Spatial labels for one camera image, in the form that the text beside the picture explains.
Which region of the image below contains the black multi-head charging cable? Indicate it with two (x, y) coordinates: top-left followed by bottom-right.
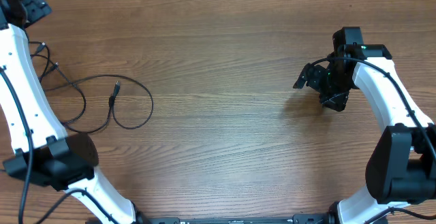
(28, 41), (115, 135)

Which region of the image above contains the black USB cable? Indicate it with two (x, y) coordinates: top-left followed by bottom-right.
(44, 74), (155, 131)

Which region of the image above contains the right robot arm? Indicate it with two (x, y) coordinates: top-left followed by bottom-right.
(292, 27), (435, 223)

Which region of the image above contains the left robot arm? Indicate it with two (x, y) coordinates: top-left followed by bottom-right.
(1, 0), (149, 223)

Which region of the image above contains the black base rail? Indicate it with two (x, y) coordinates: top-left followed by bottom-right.
(144, 213), (337, 224)

